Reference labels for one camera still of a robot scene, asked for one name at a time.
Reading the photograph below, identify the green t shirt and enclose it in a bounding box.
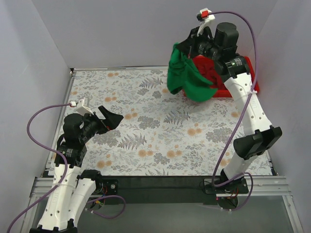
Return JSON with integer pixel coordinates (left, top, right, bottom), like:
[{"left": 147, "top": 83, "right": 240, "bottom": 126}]
[{"left": 167, "top": 42, "right": 217, "bottom": 102}]

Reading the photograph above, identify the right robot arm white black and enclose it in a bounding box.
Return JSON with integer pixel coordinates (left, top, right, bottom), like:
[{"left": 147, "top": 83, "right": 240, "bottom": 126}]
[{"left": 177, "top": 22, "right": 282, "bottom": 193}]

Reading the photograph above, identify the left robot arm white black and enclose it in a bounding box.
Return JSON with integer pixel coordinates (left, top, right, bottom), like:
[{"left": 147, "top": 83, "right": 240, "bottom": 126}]
[{"left": 30, "top": 106, "right": 123, "bottom": 233}]

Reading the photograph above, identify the dark red t shirt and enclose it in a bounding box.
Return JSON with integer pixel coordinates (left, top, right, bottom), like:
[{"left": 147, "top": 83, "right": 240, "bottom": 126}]
[{"left": 193, "top": 56, "right": 225, "bottom": 90}]

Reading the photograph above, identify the floral patterned table mat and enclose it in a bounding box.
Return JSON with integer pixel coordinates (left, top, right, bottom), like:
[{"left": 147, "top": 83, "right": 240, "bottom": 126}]
[{"left": 69, "top": 69, "right": 240, "bottom": 176}]

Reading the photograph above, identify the red plastic bin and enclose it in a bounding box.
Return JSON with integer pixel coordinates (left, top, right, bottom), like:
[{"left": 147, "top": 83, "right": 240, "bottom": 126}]
[{"left": 183, "top": 55, "right": 260, "bottom": 99}]

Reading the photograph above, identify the black front crossbar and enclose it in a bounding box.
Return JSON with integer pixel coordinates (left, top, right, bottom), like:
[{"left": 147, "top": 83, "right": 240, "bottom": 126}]
[{"left": 103, "top": 176, "right": 217, "bottom": 205}]

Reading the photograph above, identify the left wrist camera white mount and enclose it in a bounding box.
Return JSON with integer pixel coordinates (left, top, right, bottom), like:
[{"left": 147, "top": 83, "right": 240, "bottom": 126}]
[{"left": 70, "top": 98, "right": 100, "bottom": 119}]

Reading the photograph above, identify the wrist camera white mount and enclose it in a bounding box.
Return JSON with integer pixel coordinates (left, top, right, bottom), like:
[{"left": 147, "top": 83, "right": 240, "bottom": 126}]
[
  {"left": 70, "top": 98, "right": 100, "bottom": 119},
  {"left": 197, "top": 8, "right": 215, "bottom": 36}
]

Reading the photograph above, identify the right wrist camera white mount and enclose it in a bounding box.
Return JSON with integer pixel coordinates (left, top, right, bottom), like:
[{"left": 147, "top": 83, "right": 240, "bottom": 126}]
[{"left": 197, "top": 8, "right": 215, "bottom": 36}]

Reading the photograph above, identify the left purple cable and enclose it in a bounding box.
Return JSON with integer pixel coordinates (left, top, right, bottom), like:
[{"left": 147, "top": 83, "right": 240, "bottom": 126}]
[{"left": 6, "top": 103, "right": 126, "bottom": 233}]

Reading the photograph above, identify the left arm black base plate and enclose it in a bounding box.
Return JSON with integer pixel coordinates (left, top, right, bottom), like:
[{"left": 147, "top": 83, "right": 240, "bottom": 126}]
[{"left": 92, "top": 179, "right": 119, "bottom": 196}]

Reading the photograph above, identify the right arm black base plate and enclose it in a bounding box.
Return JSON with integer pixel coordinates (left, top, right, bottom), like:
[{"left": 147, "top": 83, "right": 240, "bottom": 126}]
[{"left": 203, "top": 178, "right": 249, "bottom": 194}]

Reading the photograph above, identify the aluminium frame rail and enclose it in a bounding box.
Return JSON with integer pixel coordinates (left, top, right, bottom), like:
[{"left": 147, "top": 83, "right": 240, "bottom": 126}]
[{"left": 30, "top": 176, "right": 292, "bottom": 197}]

